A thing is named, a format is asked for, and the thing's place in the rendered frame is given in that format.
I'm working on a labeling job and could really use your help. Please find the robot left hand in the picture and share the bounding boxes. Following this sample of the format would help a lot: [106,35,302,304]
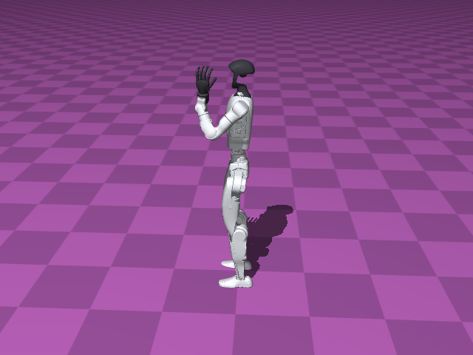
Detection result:
[196,66,217,104]

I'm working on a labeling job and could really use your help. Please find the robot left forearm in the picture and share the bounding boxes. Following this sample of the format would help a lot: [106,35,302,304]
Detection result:
[195,96,217,138]

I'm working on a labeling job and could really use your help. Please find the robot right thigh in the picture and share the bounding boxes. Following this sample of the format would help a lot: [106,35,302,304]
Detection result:
[223,169,248,225]

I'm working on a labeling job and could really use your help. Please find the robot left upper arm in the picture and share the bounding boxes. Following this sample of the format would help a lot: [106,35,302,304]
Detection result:
[208,101,249,141]

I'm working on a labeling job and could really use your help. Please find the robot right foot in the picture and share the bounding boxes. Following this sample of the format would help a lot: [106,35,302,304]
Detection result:
[221,260,252,270]

